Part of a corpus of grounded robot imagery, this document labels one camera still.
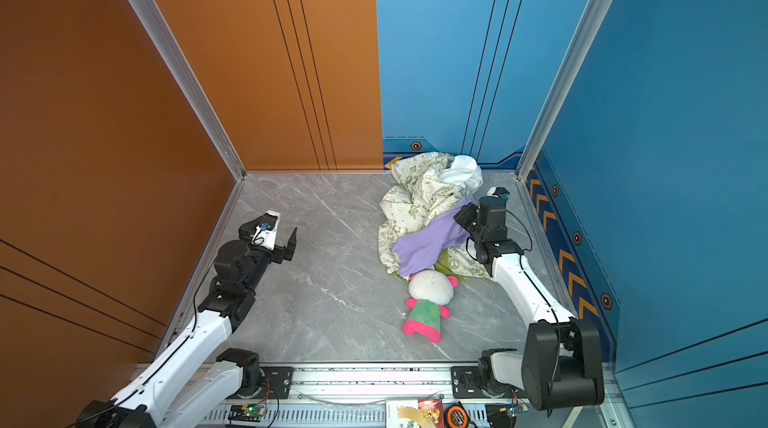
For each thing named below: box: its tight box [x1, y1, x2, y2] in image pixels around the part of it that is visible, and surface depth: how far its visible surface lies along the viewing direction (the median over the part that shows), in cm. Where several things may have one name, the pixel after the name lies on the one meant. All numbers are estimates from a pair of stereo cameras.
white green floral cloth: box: [379, 152, 473, 274], surface depth 98 cm
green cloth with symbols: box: [433, 238, 491, 280], surface depth 93 cm
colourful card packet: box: [385, 399, 445, 428], surface depth 68 cm
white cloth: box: [438, 155, 484, 192], surface depth 104 cm
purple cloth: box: [392, 196, 476, 277], surface depth 89 cm
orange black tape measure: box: [444, 401, 469, 428], surface depth 68 cm
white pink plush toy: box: [402, 269, 458, 344], surface depth 83 cm
